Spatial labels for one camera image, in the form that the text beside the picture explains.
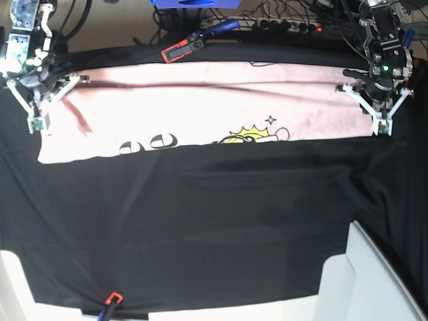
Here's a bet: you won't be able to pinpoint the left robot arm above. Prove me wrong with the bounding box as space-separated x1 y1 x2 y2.
336 1 415 136

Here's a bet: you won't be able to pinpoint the white power strip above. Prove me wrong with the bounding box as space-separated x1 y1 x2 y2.
249 18 324 34

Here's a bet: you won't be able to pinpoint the blue clamp at front edge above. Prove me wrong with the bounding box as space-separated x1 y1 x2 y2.
97 292 123 321

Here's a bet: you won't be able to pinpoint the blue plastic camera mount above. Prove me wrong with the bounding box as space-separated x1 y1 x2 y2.
150 0 241 9

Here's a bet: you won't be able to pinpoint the blue clamp handle right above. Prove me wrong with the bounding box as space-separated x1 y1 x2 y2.
401 28 415 49

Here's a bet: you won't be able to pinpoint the orange black clamp, blue handles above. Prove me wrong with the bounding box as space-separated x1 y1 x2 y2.
161 19 239 64

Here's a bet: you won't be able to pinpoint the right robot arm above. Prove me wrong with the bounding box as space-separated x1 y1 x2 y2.
1 1 90 134

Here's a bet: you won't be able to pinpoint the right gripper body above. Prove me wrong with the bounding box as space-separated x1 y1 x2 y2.
1 31 62 105

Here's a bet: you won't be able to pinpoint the light pink T-shirt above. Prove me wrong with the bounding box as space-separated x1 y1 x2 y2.
38 62 372 164

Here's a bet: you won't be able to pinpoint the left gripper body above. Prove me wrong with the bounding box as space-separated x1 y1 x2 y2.
343 33 413 112

